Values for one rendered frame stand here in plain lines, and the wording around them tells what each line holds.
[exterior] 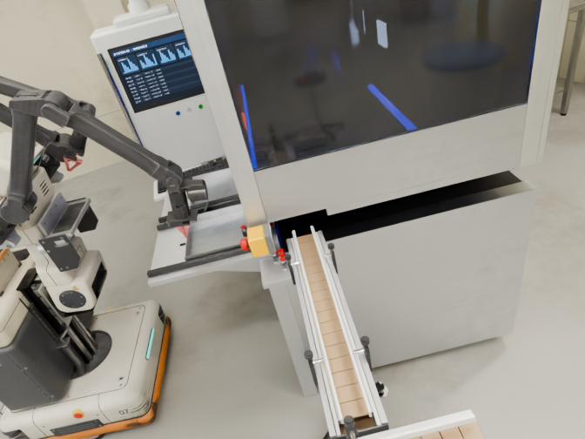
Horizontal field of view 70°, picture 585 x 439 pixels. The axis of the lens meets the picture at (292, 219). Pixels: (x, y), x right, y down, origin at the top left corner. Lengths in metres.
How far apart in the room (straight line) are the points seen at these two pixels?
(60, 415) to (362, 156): 1.72
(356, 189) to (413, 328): 0.78
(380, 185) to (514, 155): 0.45
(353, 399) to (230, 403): 1.27
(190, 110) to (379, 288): 1.31
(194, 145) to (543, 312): 1.98
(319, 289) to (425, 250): 0.54
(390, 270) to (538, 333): 0.96
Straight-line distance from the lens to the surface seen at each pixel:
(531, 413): 2.12
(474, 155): 1.48
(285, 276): 1.37
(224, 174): 2.02
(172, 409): 2.32
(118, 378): 2.19
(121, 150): 1.37
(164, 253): 1.66
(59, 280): 1.91
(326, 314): 1.16
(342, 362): 1.06
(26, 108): 1.37
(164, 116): 2.29
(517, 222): 1.74
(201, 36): 1.15
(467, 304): 1.93
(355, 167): 1.33
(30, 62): 4.84
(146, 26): 2.20
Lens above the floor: 1.80
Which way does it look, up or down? 35 degrees down
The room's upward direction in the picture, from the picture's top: 14 degrees counter-clockwise
